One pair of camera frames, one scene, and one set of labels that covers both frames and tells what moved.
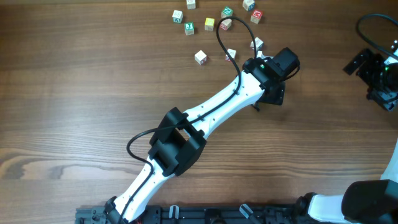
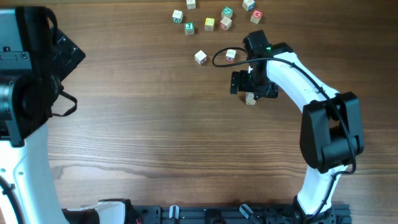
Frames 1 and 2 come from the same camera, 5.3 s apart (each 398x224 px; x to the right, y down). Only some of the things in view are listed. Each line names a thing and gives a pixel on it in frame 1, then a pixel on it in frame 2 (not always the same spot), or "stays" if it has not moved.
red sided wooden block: x=200 y=57 stays
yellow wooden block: x=209 y=23 stays
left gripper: x=275 y=95 to x=68 y=55
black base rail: x=198 y=214 stays
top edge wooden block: x=191 y=4 stays
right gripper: x=367 y=66 to x=249 y=83
